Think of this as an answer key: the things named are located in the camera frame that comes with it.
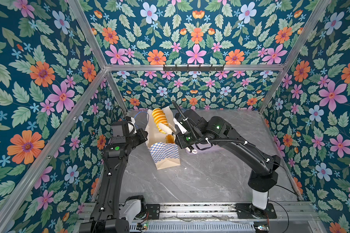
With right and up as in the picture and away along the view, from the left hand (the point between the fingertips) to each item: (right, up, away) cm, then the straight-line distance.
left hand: (149, 128), depth 72 cm
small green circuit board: (-4, -49, -1) cm, 49 cm away
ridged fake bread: (+6, +6, -1) cm, 8 cm away
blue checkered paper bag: (+7, -15, +8) cm, 18 cm away
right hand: (+15, -5, -7) cm, 17 cm away
